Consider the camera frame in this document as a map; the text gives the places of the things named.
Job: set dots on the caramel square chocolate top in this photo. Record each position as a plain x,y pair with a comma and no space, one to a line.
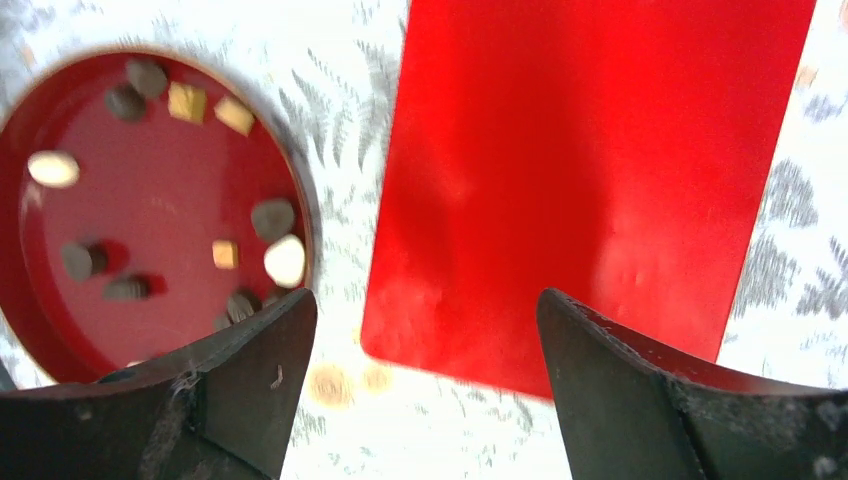
187,102

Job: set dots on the white round chocolate right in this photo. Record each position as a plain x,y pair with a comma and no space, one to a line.
285,261

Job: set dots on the red square box lid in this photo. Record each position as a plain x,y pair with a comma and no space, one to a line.
614,150

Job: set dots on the white oval chocolate left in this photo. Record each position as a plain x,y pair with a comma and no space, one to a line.
53,169

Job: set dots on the dark swirl chocolate top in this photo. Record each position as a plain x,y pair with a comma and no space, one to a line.
125,103

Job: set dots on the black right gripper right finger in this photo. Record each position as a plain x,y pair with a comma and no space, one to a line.
631,407

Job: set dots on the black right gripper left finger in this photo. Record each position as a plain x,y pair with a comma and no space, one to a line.
222,407

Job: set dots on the caramel round chocolate top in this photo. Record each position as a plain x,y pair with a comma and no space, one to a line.
235,115

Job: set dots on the floral table cloth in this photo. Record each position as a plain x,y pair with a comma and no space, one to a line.
326,73

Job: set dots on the dark chocolate alone left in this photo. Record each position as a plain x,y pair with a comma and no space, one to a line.
83,261

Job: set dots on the dark fluted chocolate top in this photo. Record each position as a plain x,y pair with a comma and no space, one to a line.
147,78

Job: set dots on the round red plate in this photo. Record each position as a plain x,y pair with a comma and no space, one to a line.
168,200

